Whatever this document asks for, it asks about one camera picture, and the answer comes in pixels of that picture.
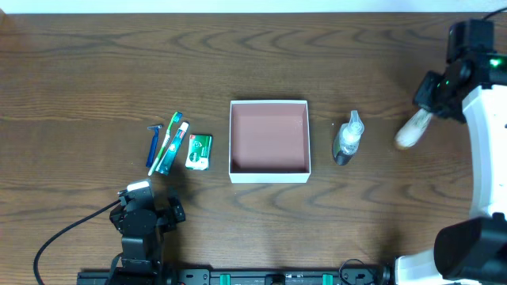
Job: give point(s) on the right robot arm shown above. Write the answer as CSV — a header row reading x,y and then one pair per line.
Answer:
x,y
472,90

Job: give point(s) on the green Dettol soap bar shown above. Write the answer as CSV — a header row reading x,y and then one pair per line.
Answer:
x,y
198,157

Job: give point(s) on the white cardboard box pink inside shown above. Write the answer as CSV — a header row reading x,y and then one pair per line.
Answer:
x,y
269,142

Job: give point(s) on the green white toothbrush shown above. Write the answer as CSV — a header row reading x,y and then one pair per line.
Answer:
x,y
175,119

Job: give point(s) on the blue disposable razor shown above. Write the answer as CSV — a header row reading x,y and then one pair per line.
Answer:
x,y
154,143

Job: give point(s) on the teal toothpaste tube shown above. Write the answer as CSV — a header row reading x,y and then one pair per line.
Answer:
x,y
172,149

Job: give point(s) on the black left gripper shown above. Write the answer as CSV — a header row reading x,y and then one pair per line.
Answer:
x,y
174,210

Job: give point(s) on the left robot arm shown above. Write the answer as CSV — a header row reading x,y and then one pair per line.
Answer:
x,y
142,255

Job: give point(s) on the white cream tube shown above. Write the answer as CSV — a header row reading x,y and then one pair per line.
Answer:
x,y
411,132

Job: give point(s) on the clear spray bottle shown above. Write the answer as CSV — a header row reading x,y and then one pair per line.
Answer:
x,y
347,140

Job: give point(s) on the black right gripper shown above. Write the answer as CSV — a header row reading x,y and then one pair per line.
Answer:
x,y
426,96

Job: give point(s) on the black mounting rail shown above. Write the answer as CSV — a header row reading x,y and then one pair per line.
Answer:
x,y
348,275

